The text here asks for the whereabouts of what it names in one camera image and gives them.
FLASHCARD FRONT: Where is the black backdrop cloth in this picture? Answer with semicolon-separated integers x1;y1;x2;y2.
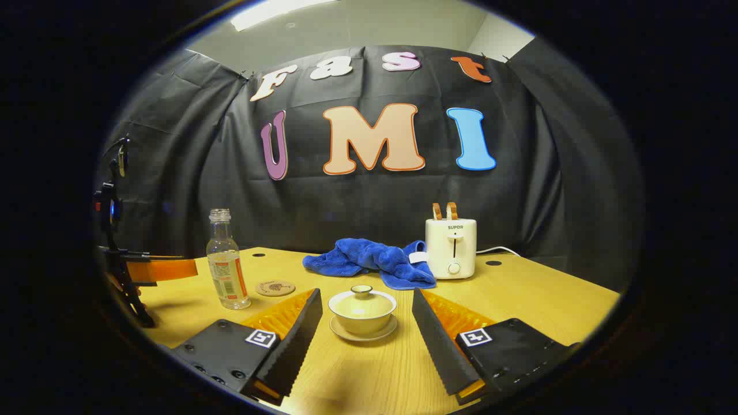
95;37;643;295

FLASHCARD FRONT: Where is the cream ceramic teacup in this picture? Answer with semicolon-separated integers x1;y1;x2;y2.
330;304;396;336

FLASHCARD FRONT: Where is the clear plastic water bottle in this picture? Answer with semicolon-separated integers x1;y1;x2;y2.
206;209;252;311

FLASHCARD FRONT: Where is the cream teacup lid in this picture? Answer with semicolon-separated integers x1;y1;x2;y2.
328;285;398;320

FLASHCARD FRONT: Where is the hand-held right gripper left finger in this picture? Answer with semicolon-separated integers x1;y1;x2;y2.
171;288;323;407

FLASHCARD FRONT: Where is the round cork coaster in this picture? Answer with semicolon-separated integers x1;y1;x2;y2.
255;280;296;297

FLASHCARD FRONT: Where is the cream ceramic saucer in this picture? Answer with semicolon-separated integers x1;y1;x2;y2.
329;314;398;343

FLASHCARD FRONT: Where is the blue towel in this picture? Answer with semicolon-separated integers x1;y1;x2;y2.
303;237;437;291

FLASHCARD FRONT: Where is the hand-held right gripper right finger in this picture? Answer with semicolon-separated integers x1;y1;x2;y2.
411;288;573;405

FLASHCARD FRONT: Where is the white toaster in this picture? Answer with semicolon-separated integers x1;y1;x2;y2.
425;218;478;281

